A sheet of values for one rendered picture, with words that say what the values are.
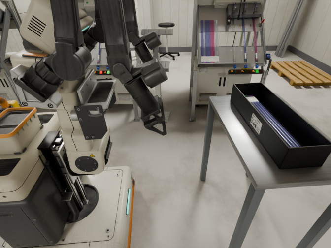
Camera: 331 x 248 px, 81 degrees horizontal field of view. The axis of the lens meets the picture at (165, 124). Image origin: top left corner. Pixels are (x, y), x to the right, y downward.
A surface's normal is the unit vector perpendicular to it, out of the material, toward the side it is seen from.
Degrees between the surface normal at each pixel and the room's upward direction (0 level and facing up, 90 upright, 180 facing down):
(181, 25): 90
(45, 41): 90
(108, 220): 0
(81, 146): 90
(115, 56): 90
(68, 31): 79
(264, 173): 0
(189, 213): 0
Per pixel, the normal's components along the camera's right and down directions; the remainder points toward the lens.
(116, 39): 0.11, 0.40
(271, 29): -0.05, 0.58
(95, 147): 0.11, -0.82
